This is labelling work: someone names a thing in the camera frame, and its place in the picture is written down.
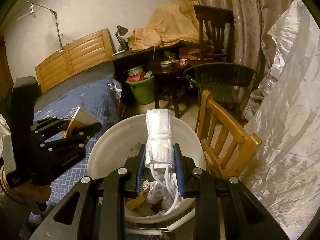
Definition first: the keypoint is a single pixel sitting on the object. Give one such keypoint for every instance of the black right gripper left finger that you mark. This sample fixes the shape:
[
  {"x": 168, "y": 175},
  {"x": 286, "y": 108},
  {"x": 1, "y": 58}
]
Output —
[{"x": 94, "y": 208}]

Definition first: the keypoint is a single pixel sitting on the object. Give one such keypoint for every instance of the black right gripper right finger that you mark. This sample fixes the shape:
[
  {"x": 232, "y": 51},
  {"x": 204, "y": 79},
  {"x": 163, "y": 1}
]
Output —
[{"x": 223, "y": 204}]

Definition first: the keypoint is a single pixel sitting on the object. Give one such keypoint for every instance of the gold snack wrapper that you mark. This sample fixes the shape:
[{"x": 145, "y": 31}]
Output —
[{"x": 80, "y": 119}]

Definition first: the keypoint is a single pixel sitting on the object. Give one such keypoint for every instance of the white mesh cloth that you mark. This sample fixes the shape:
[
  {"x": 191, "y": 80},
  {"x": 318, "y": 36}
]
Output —
[{"x": 160, "y": 157}]

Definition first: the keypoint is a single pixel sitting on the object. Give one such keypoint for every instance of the white trash bucket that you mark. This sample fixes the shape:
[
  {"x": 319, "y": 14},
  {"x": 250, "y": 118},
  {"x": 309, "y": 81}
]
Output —
[{"x": 124, "y": 139}]

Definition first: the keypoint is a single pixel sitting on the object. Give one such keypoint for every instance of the left hand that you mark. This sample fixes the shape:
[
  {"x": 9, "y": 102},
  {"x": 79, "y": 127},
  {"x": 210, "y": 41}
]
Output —
[{"x": 38, "y": 193}]

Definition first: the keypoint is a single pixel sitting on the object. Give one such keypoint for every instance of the light wooden chair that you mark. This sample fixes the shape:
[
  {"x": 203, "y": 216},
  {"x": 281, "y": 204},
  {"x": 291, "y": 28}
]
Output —
[{"x": 227, "y": 147}]

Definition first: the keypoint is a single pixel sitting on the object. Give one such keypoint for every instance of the white plastic sheet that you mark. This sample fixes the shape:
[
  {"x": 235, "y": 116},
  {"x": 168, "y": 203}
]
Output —
[{"x": 284, "y": 173}]

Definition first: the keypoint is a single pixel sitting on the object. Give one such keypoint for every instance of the brown wooden wardrobe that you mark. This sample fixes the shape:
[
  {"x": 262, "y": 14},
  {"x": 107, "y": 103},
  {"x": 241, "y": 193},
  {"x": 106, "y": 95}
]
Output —
[{"x": 6, "y": 82}]

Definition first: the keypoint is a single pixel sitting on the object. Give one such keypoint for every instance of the blue grid bed quilt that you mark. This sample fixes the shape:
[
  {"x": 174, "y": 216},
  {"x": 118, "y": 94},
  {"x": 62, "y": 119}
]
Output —
[{"x": 102, "y": 100}]

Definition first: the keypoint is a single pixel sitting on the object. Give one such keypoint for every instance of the dark wicker chair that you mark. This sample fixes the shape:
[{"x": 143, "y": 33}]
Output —
[{"x": 223, "y": 79}]

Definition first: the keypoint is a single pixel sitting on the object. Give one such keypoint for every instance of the wooden headboard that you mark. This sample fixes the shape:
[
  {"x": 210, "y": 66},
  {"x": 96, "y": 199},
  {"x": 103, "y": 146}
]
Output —
[{"x": 80, "y": 55}]

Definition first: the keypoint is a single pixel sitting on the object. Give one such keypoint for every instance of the green bucket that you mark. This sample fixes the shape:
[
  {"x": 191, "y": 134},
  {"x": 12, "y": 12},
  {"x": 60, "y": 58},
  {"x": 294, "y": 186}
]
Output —
[{"x": 143, "y": 90}]

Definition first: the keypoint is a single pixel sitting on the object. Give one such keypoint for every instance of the dark wooden desk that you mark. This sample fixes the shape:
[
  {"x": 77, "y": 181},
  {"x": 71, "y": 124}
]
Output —
[{"x": 148, "y": 58}]

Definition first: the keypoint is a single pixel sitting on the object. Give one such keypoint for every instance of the small round dark table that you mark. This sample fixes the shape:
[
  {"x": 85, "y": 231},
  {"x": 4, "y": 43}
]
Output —
[{"x": 171, "y": 86}]

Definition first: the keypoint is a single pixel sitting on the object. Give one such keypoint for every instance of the black desk lamp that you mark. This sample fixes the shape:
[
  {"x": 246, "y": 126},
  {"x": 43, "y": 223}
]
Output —
[{"x": 119, "y": 34}]

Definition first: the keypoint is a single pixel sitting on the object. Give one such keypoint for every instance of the dark wooden chair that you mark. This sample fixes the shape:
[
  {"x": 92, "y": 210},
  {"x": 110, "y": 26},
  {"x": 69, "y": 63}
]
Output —
[{"x": 216, "y": 33}]

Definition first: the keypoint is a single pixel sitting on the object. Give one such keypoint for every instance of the orange cloth cover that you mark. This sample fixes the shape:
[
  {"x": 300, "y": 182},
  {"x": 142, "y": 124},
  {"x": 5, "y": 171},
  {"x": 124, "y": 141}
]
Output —
[{"x": 170, "y": 23}]

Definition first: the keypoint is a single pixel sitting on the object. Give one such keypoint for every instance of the brown curtain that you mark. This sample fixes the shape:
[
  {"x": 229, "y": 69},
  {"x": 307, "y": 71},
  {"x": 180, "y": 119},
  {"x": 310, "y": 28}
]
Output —
[{"x": 254, "y": 47}]

